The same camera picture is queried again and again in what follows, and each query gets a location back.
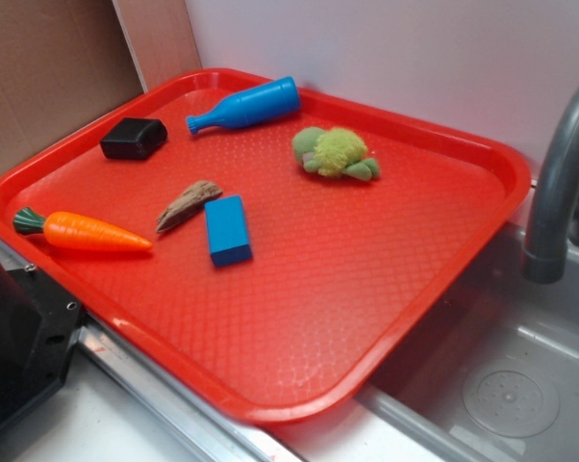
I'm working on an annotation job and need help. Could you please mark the orange toy carrot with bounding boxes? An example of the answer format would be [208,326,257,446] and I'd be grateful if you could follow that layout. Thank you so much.
[13,207,153,252]

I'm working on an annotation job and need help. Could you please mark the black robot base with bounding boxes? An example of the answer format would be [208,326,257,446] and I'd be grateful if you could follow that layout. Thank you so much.
[0,263,83,432]

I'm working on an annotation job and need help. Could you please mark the red plastic tray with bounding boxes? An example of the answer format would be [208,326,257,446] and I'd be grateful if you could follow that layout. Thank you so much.
[0,69,531,424]

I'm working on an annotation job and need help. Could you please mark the blue rectangular block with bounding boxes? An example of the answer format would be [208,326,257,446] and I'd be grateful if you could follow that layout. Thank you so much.
[204,195,253,268]

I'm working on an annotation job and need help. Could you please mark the green plush toy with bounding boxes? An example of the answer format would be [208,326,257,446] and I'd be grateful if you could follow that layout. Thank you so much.
[291,126,381,182]

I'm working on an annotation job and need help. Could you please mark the brown wood piece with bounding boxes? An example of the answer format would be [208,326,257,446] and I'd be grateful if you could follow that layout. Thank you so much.
[156,180,223,234]

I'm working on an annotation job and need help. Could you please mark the blue toy bottle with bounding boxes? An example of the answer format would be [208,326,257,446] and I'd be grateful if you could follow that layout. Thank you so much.
[187,77,301,135]

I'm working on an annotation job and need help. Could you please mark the black rectangular box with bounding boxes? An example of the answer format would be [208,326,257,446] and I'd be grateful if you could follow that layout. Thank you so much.
[99,117,168,161]

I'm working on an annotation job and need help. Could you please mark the grey plastic sink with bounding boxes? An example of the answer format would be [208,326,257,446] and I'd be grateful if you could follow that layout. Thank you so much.
[359,225,579,461]

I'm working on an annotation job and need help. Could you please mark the grey faucet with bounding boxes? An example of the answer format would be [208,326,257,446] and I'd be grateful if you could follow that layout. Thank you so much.
[521,88,579,284]

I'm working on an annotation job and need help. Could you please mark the brown cardboard panel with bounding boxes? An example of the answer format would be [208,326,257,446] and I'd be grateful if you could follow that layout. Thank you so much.
[0,1,200,176]

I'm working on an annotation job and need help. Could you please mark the metal rail strip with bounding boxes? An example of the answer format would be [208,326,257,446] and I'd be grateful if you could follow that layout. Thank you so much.
[78,317,299,461]

